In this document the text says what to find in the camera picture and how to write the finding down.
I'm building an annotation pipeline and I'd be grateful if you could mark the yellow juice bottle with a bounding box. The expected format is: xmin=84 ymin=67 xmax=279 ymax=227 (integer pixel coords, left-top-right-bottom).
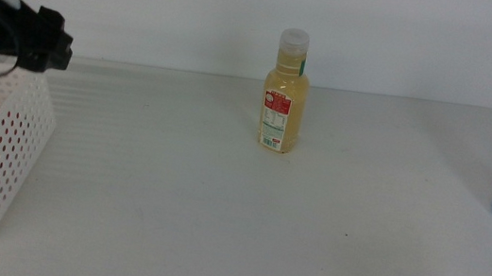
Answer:
xmin=255 ymin=26 xmax=317 ymax=157

